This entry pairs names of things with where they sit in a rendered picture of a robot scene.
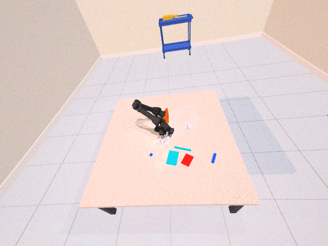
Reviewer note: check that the cyan flat rectangular plate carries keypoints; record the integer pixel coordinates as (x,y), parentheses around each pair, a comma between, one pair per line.
(172,158)

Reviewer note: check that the red flat rectangular plate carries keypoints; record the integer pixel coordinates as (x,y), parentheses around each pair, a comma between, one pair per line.
(187,159)

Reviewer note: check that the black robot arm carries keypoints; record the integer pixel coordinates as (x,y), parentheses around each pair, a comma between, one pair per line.
(156,120)

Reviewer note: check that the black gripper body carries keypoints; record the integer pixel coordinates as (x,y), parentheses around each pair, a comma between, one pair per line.
(170,132)

